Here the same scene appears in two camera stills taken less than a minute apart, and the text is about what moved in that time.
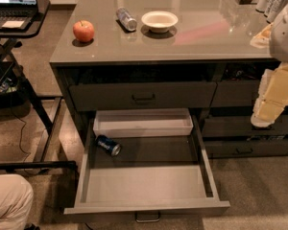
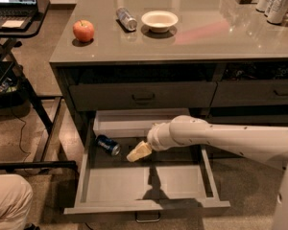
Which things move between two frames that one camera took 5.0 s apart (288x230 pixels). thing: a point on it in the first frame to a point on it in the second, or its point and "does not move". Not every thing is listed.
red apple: (84, 31) does not move
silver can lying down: (123, 16) does not move
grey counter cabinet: (200, 48) does not move
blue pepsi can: (108, 145) does not move
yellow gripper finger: (265, 112) to (135, 154)
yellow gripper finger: (279, 84) to (143, 148)
